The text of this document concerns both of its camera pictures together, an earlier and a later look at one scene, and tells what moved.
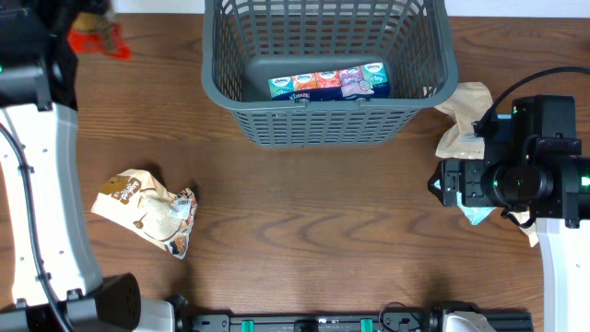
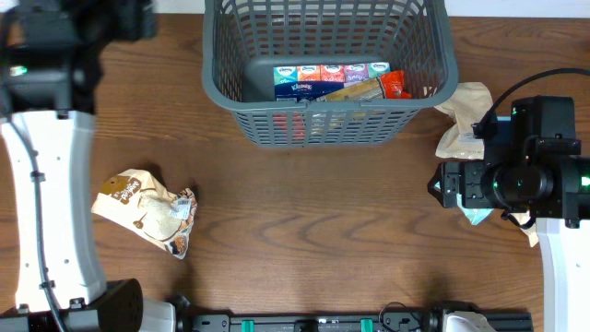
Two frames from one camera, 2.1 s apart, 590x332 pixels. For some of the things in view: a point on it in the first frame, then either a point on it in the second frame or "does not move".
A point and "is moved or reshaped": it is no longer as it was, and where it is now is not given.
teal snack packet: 474,214 does not move
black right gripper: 472,170 does not move
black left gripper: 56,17 -> 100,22
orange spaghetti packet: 96,32 is moved or reshaped
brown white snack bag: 522,217 does not move
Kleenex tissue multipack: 364,81 is moved or reshaped
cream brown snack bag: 136,199 does not move
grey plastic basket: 246,42 does not move
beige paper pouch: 471,100 does not move
